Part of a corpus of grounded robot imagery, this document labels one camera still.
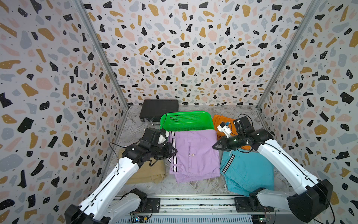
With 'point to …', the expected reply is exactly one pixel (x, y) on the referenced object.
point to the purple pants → (196, 158)
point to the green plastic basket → (172, 121)
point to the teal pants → (245, 172)
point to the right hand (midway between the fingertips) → (213, 147)
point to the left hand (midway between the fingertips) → (178, 151)
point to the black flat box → (153, 110)
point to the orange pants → (217, 119)
